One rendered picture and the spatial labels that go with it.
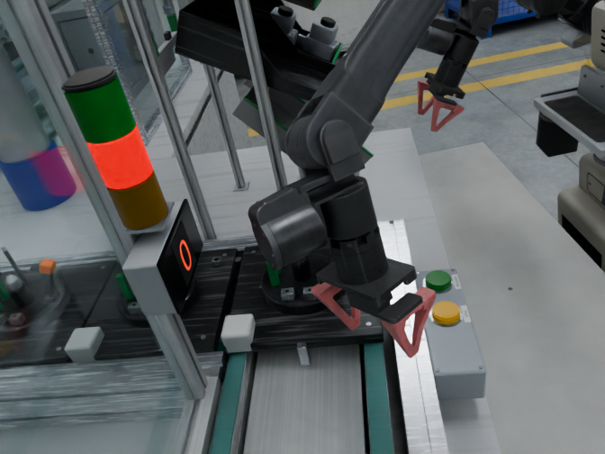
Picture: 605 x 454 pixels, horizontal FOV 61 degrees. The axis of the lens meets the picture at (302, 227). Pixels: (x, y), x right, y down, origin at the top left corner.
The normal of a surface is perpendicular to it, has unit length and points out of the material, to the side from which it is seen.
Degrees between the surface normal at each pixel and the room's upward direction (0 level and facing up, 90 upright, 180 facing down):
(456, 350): 0
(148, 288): 90
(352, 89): 63
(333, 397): 0
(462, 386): 90
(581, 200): 8
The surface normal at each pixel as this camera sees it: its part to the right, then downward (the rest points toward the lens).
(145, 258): -0.16, -0.80
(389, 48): 0.30, 0.05
